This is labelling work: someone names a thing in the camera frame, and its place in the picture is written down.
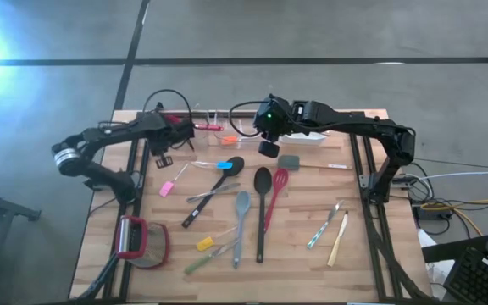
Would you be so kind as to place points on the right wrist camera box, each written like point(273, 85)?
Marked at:
point(268, 149)

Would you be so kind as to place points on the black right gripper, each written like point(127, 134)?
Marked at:
point(273, 125)

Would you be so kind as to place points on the white plastic bin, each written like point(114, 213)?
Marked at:
point(303, 139)

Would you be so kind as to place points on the clear plastic bin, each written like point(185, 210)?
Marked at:
point(201, 142)
point(240, 127)

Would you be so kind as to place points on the red spoon steel shaft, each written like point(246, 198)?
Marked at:
point(210, 127)

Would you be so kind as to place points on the black nylon spoon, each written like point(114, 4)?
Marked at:
point(237, 163)
point(263, 182)

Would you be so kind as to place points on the pink mini spatula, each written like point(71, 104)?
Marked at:
point(166, 189)

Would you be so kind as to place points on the blue mini spatula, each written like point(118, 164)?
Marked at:
point(225, 165)

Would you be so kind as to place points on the grey metal bracket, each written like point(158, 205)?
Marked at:
point(364, 181)

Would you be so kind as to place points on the red slotted spatula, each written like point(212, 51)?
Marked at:
point(281, 178)

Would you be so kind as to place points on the red-trimmed steel box grater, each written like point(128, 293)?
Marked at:
point(153, 247)

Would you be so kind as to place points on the black power box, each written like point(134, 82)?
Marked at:
point(428, 213)

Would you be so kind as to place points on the orange mini spatula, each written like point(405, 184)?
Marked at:
point(229, 140)

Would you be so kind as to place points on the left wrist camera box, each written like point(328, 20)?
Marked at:
point(164, 161)

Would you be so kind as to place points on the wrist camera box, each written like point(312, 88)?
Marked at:
point(268, 149)
point(164, 161)

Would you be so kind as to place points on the dark laptop computer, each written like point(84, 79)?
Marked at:
point(481, 279)

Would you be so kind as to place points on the grey silicone spoon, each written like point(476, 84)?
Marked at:
point(242, 203)

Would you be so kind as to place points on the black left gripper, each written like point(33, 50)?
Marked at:
point(172, 135)

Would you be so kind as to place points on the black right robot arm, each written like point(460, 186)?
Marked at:
point(354, 123)

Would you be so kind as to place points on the black aluminium table frame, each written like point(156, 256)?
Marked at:
point(375, 262)

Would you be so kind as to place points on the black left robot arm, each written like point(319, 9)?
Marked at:
point(117, 130)

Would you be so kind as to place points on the white paper sheet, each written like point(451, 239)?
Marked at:
point(426, 241)

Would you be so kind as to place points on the yellow mini spatula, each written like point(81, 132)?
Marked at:
point(205, 244)

